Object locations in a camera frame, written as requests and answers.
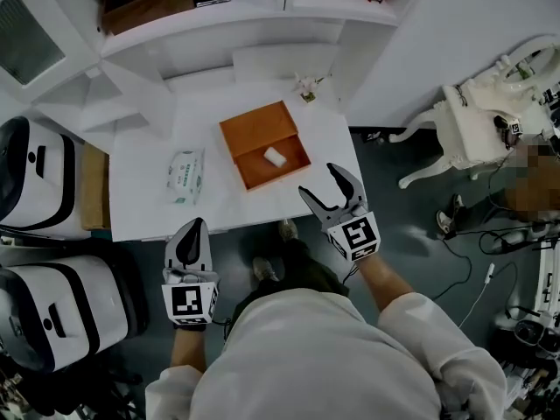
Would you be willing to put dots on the person's right forearm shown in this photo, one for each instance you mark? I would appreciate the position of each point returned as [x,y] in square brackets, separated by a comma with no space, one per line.
[382,280]

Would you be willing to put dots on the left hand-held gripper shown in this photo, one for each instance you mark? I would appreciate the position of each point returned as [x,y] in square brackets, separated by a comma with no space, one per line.
[189,298]

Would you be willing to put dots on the orange box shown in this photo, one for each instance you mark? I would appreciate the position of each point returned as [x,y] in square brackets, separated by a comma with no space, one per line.
[258,129]

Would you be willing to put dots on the person's shoe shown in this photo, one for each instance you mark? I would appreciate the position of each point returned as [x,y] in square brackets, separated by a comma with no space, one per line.
[264,269]
[289,230]

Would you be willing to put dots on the brown wooden tray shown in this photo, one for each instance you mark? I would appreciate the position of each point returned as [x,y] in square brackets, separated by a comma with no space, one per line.
[144,9]

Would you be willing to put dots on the person's right shoe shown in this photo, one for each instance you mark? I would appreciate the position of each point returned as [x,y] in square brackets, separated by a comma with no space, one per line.
[289,230]

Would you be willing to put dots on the pile of equipment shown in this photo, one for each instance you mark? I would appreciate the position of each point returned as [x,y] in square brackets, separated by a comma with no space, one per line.
[531,335]

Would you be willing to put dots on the white shelf unit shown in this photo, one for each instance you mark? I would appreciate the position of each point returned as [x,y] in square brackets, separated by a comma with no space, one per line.
[262,24]

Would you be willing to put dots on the white item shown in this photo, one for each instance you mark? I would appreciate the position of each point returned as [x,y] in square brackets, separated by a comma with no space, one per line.
[275,156]

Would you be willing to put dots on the white green wipes packet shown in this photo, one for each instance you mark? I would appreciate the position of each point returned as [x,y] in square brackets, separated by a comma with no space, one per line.
[186,177]

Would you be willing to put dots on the brown cardboard box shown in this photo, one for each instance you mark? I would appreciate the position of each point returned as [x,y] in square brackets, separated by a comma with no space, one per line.
[94,186]

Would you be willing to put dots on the white ornate chair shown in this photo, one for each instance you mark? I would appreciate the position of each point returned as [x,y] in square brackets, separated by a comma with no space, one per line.
[472,125]

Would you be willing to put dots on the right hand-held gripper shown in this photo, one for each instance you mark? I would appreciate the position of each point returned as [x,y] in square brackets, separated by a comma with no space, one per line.
[356,236]

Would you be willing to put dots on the person's dark trousers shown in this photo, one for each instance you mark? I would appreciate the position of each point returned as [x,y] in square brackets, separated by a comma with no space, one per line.
[306,269]

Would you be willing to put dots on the frosted glass panel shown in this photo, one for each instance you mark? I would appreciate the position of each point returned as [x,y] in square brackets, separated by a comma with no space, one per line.
[28,42]

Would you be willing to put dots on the small white flower ornament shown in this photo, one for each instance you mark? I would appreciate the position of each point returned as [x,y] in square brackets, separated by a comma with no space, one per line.
[308,86]

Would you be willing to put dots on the person's left forearm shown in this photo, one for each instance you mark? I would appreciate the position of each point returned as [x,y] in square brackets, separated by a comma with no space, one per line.
[188,348]

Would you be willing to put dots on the person's white shirt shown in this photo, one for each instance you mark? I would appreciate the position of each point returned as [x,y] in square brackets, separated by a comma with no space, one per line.
[306,357]

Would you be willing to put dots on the person's left shoe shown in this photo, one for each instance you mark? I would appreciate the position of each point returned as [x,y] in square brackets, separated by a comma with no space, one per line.
[264,269]

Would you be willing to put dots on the spare hand-held gripper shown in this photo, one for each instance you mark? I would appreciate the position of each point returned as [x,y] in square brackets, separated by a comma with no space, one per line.
[512,129]

